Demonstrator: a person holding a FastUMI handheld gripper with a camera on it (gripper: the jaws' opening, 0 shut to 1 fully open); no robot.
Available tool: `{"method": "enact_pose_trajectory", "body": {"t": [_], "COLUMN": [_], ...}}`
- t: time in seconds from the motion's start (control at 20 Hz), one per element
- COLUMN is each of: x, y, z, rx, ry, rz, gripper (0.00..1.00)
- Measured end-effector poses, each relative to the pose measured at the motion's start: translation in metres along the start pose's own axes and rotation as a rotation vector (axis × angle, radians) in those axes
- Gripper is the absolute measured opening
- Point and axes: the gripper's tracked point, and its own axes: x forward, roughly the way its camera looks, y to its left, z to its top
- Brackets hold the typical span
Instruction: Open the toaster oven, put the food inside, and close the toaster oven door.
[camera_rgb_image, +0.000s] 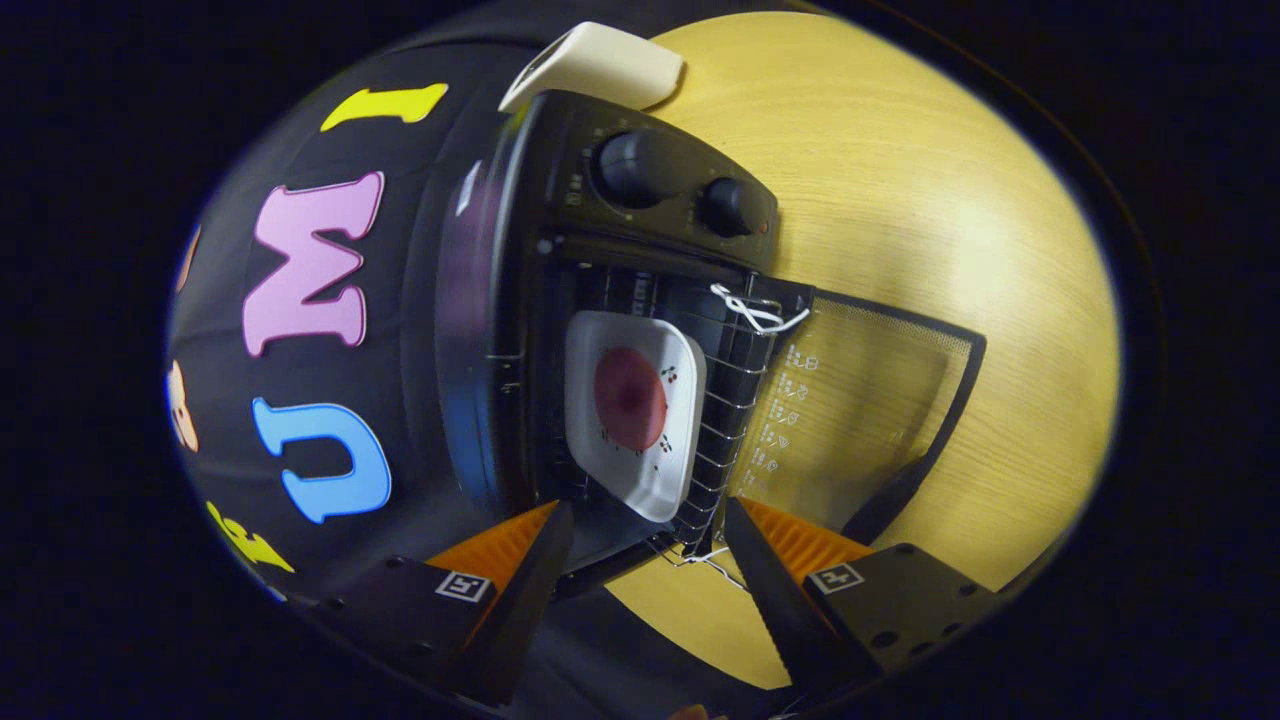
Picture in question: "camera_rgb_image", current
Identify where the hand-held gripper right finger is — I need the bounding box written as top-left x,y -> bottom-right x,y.
722,497 -> 1003,693

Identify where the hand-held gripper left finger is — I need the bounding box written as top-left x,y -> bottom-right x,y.
315,500 -> 576,707

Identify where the round pink food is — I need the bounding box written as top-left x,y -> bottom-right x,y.
594,347 -> 669,452

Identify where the white square plate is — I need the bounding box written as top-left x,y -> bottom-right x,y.
564,310 -> 708,524

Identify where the black toaster oven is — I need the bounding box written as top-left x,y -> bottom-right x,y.
435,90 -> 988,601

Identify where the white pop-up toaster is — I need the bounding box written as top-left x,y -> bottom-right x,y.
498,22 -> 687,114

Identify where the oven wire rack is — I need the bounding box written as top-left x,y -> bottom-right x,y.
560,268 -> 793,561

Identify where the white string loop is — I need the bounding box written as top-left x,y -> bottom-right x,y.
709,283 -> 812,335

